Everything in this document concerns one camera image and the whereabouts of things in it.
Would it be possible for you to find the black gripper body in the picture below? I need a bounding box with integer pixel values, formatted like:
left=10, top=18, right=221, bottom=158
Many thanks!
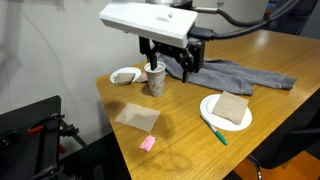
left=138, top=35, right=206, bottom=73

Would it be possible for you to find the green capped pen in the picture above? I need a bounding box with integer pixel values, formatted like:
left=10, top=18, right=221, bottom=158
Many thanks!
left=199, top=114, right=229, bottom=146

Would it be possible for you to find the clear plastic cup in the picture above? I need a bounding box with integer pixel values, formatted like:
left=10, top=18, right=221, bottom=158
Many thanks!
left=144, top=61, right=167, bottom=98

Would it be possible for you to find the small white paper plate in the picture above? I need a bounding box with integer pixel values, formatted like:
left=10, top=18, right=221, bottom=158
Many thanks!
left=109, top=66, right=143, bottom=86

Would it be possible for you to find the folded brown paper napkin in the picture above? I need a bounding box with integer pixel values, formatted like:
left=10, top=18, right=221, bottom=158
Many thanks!
left=211, top=90, right=250, bottom=126
left=113, top=72, right=136, bottom=86

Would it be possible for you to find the grey hooded sweatshirt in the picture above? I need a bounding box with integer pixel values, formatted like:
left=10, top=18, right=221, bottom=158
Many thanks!
left=156, top=53, right=298, bottom=96

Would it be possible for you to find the large white paper plate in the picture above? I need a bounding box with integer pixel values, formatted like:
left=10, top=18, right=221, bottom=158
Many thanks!
left=199, top=93, right=253, bottom=132

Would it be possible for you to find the dark background chair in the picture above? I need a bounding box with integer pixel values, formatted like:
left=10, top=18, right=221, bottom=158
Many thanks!
left=271, top=0, right=319, bottom=36

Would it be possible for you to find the black office chair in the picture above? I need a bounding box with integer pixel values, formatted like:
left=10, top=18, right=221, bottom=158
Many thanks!
left=246, top=89, right=320, bottom=180

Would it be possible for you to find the black perforated robot table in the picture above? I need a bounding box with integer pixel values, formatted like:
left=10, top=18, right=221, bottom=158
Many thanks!
left=0, top=95, right=65, bottom=180

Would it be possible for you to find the white wrist mount box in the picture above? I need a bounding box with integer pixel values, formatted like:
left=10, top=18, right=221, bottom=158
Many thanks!
left=99, top=2, right=199, bottom=50

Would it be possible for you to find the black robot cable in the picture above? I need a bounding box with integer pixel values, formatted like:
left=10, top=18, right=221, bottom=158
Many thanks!
left=188, top=0, right=303, bottom=42

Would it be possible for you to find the black orange-handled clamp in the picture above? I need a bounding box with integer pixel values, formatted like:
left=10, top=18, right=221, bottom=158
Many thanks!
left=27, top=113, right=66, bottom=135
left=57, top=119, right=88, bottom=155

